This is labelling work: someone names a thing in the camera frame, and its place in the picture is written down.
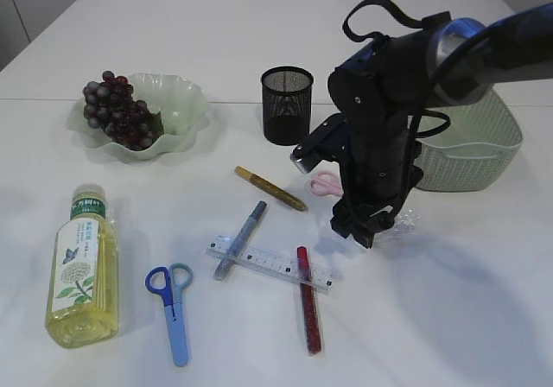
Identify blue scissors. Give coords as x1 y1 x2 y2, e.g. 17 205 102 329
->
144 263 194 367

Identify gold glitter pen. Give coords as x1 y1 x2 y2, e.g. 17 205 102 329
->
234 166 308 212

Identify red glitter pen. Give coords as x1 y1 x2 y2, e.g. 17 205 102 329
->
296 246 321 355

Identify blue black right arm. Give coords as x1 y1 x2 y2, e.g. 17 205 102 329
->
327 0 552 247

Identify clear plastic sheet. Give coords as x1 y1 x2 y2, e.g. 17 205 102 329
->
374 209 420 248

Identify green woven plastic basket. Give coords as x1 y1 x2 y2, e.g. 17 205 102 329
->
415 90 524 193

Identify yellow tea bottle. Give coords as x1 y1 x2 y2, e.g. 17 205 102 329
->
45 183 119 349

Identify black mesh pen holder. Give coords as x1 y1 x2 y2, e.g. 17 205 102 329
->
260 66 314 146

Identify blue-grey glitter pen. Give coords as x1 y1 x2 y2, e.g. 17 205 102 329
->
213 200 267 281

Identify purple artificial grape bunch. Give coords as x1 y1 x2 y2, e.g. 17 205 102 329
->
82 70 164 151

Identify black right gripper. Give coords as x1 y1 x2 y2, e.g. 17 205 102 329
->
330 114 423 249

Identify clear plastic ruler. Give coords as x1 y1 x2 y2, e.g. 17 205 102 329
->
207 235 334 292

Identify pink scissors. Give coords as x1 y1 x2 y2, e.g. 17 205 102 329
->
309 170 343 197

